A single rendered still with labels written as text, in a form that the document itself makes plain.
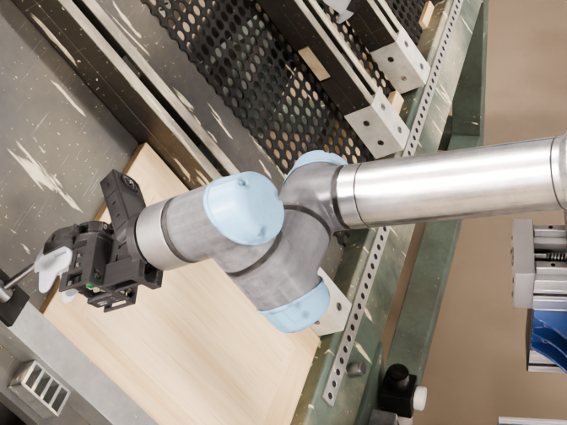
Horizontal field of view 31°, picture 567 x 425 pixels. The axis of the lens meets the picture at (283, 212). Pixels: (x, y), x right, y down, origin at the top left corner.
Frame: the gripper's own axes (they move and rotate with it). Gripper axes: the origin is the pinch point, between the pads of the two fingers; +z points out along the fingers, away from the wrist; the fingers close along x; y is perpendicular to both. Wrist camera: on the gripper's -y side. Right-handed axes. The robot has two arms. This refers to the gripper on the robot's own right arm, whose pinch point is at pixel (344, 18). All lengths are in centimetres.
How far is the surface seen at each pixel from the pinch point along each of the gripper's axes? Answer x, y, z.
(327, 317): 37, -15, 33
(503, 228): -81, -90, 102
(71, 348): 71, 24, 17
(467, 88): -105, -62, 75
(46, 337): 72, 28, 15
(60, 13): 31, 42, -3
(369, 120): -12.1, -16.4, 28.1
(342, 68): -12.9, -6.5, 19.5
